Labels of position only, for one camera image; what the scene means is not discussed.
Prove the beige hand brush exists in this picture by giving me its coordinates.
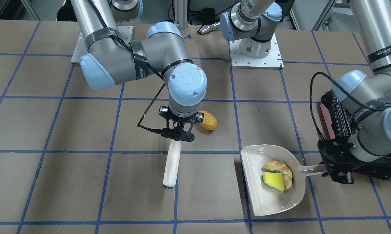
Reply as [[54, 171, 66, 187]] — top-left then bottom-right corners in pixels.
[[163, 140, 181, 189]]

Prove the orange-yellow bread bun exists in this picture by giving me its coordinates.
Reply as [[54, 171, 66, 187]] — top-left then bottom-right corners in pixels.
[[199, 110, 218, 130]]

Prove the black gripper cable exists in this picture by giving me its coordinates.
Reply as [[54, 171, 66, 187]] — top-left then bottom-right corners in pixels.
[[88, 0, 170, 134]]

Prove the yellow sponge piece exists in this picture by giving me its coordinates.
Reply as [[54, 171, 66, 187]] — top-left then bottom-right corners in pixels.
[[263, 172, 285, 193]]

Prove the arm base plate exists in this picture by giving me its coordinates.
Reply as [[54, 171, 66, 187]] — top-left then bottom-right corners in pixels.
[[229, 34, 284, 70]]

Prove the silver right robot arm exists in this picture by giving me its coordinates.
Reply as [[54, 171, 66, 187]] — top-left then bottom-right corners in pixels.
[[72, 0, 207, 142]]

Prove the black lined trash bin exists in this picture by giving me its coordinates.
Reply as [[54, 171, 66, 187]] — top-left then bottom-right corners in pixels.
[[321, 91, 391, 180]]

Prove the pale pastry ring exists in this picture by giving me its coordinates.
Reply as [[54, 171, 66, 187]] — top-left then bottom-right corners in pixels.
[[263, 160, 293, 189]]

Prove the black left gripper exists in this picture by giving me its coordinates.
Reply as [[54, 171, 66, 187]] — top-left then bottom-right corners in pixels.
[[317, 139, 368, 185]]

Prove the aluminium frame post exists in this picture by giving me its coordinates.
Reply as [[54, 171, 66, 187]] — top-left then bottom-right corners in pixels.
[[173, 0, 188, 30]]

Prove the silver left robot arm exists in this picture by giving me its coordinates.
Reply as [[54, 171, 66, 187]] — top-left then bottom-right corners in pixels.
[[316, 0, 391, 185]]

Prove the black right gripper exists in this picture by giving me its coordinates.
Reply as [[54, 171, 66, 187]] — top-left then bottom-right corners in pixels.
[[159, 106, 203, 142]]

